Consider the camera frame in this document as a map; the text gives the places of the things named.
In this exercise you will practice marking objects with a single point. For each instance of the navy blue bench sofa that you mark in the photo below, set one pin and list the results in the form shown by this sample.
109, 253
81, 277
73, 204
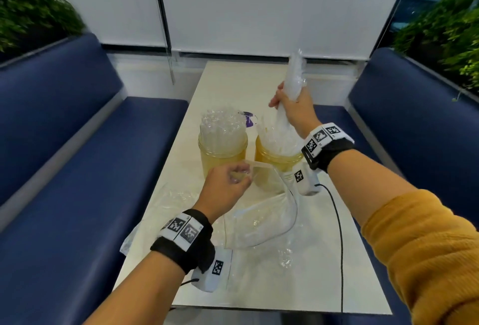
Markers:
415, 119
75, 171

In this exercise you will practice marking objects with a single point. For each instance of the mustard yellow sweater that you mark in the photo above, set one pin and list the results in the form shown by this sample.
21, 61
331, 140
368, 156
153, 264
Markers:
434, 253

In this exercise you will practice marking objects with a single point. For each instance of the clear blind wand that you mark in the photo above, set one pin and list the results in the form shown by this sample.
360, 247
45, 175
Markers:
164, 22

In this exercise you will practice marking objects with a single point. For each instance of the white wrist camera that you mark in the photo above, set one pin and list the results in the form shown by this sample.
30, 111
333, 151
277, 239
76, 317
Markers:
213, 272
305, 182

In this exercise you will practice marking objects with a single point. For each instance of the wide white roller blind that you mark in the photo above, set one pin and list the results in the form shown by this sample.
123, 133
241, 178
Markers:
280, 7

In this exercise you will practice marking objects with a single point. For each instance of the black marker wristband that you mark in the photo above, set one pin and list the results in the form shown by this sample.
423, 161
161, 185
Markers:
187, 238
329, 149

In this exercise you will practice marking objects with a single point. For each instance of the narrow white roller blind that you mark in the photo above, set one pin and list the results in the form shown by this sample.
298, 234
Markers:
97, 3

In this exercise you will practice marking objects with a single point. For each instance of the person's right hand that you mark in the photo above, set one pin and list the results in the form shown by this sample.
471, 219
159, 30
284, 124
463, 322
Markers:
303, 115

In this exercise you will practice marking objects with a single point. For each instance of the yellow plastic jar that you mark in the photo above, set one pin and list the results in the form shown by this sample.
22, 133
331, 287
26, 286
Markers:
220, 162
277, 162

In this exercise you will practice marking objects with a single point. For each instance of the clear zip bag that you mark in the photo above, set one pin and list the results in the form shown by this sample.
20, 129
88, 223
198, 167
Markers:
262, 220
172, 197

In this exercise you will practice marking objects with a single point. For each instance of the person's left hand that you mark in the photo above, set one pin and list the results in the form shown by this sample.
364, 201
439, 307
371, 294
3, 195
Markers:
220, 194

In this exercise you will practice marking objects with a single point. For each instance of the person's right forearm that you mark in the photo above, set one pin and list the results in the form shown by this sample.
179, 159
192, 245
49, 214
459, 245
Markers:
366, 186

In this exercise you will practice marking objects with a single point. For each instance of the bundle of clear straws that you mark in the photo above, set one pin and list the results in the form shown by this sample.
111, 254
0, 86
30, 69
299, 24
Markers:
222, 130
293, 78

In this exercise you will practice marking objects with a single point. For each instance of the purple round sticker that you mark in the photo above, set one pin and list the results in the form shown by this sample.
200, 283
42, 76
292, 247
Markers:
250, 119

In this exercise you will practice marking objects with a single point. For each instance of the person's left forearm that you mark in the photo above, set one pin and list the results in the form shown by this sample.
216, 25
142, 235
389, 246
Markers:
138, 295

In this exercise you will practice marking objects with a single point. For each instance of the green artificial plant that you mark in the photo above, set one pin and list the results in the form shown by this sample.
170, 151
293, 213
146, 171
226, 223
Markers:
33, 18
445, 33

